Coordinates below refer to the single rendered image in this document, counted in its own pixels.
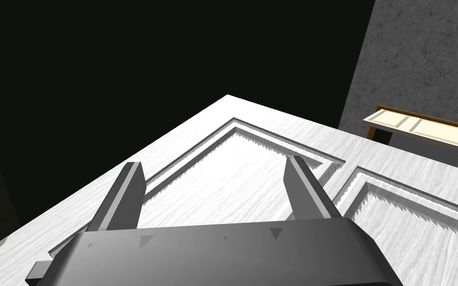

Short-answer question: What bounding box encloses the white panelled door leaf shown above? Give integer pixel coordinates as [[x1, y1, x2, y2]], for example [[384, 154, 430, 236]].
[[0, 94, 458, 286]]

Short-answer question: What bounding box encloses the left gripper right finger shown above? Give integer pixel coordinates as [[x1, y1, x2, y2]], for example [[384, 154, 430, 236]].
[[283, 155, 343, 221]]

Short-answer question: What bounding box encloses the cream panelled door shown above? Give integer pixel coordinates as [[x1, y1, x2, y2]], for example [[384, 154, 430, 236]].
[[363, 105, 458, 153]]

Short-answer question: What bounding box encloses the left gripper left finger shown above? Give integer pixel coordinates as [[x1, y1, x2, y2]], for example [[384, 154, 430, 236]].
[[86, 161, 147, 233]]

